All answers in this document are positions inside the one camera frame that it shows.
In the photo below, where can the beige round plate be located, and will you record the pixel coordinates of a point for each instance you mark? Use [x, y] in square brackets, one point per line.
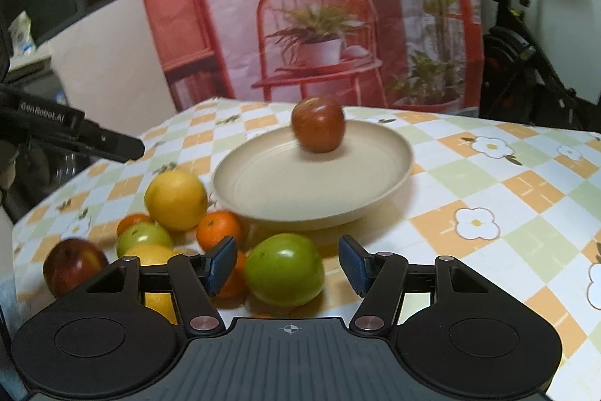
[281, 187]

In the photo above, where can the yellow lemon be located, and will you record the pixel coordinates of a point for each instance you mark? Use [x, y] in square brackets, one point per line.
[176, 201]
[150, 253]

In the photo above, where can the orange mandarin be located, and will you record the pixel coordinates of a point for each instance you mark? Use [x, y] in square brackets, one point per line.
[218, 229]
[235, 279]
[131, 221]

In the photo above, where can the black exercise bike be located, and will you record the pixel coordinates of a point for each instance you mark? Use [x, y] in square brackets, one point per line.
[507, 53]

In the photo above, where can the white printed plastic bag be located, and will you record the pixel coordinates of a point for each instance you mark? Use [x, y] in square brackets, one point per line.
[21, 34]

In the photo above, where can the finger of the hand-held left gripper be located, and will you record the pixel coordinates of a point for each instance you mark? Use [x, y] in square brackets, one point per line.
[117, 145]

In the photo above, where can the green apple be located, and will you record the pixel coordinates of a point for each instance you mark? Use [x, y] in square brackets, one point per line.
[141, 236]
[284, 269]

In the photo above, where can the red apple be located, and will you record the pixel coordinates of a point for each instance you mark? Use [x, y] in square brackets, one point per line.
[70, 264]
[319, 124]

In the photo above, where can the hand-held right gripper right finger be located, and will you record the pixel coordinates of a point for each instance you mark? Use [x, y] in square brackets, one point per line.
[354, 265]

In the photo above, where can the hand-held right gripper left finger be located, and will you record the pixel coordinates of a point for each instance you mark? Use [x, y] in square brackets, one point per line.
[220, 265]

